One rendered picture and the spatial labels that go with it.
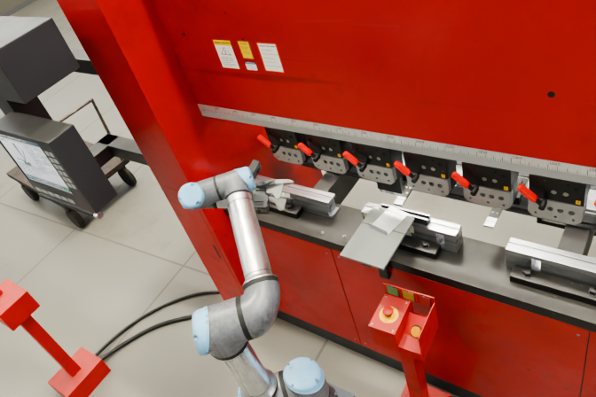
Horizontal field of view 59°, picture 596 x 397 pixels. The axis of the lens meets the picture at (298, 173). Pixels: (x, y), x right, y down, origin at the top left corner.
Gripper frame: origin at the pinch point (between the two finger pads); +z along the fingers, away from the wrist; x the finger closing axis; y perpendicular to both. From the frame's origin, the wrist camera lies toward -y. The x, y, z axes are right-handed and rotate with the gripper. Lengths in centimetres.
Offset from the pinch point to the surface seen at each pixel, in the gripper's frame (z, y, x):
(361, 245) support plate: 22.8, 10.5, -35.6
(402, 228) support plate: 38, 4, -35
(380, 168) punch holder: 29.8, -13.0, -18.4
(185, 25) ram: -40, -67, -5
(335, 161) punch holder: 14.4, -20.0, -27.6
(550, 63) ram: 64, -15, 44
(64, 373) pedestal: -137, 50, -157
